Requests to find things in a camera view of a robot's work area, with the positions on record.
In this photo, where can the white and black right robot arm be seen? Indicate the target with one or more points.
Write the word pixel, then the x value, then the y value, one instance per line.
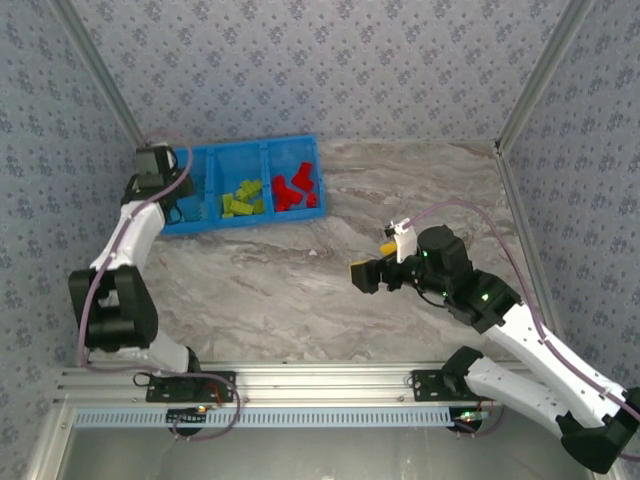
pixel 540 350

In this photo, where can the aluminium side frame rail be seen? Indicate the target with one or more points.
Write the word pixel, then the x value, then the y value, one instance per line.
pixel 517 200

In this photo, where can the grey metal lower panel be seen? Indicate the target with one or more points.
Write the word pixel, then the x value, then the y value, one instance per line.
pixel 325 455

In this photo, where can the small green lego brick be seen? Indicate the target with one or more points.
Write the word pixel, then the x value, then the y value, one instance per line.
pixel 258 206

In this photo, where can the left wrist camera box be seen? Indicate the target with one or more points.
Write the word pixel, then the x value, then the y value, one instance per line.
pixel 152 160

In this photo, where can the small black controller board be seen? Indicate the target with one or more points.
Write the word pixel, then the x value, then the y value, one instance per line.
pixel 467 419
pixel 187 417

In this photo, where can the aluminium wall-side frame rail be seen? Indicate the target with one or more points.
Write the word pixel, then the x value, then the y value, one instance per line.
pixel 410 142

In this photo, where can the aluminium lower frame rail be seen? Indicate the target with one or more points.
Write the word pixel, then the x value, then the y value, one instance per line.
pixel 47 450

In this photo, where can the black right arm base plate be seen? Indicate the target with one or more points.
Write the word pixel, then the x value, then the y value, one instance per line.
pixel 425 387

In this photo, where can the aluminium base frame rail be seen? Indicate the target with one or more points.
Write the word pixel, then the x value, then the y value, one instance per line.
pixel 325 382

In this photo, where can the red lego brick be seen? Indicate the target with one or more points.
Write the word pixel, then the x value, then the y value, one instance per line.
pixel 312 200
pixel 281 186
pixel 302 175
pixel 296 196
pixel 282 202

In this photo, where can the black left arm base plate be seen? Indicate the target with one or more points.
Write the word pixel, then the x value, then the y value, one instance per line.
pixel 227 380

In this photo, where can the blue three-compartment plastic bin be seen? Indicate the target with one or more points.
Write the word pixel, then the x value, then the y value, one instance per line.
pixel 240 160

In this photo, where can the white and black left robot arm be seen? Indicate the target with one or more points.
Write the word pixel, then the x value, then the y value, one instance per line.
pixel 135 235

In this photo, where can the aluminium corner post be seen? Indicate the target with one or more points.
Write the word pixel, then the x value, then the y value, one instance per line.
pixel 103 75
pixel 542 75

